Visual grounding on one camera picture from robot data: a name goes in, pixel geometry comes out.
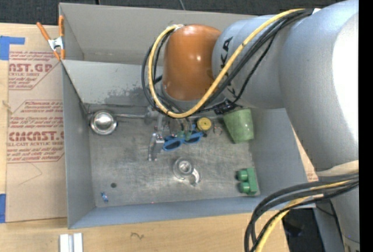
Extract green two-stud block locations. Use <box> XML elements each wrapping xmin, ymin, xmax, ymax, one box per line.
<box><xmin>235</xmin><ymin>167</ymin><xmax>261</xmax><ymax>196</ymax></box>

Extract blue sunglasses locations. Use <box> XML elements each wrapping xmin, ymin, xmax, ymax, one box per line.
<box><xmin>161</xmin><ymin>125</ymin><xmax>205</xmax><ymax>152</ymax></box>

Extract silver metal ladle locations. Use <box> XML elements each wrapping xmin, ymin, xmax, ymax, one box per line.
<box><xmin>89</xmin><ymin>110</ymin><xmax>147</xmax><ymax>136</ymax></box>

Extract brown cardboard board red print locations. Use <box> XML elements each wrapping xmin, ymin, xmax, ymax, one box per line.
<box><xmin>0</xmin><ymin>22</ymin><xmax>319</xmax><ymax>224</ymax></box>

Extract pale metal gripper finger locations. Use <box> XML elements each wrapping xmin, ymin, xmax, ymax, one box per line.
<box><xmin>147</xmin><ymin>132</ymin><xmax>157</xmax><ymax>162</ymax></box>
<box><xmin>155</xmin><ymin>133</ymin><xmax>166</xmax><ymax>156</ymax></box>

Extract green cup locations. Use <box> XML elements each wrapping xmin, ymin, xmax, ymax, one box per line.
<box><xmin>222</xmin><ymin>108</ymin><xmax>255</xmax><ymax>145</ymax></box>

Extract yellow round disc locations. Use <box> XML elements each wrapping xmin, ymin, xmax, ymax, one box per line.
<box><xmin>196</xmin><ymin>117</ymin><xmax>212</xmax><ymax>132</ymax></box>

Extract black cylinder on white bracket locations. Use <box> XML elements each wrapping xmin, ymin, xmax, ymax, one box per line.
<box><xmin>213</xmin><ymin>101</ymin><xmax>237</xmax><ymax>116</ymax></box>

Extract grey metal bin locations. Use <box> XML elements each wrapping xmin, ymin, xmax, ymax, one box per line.
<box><xmin>58</xmin><ymin>2</ymin><xmax>316</xmax><ymax>230</ymax></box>

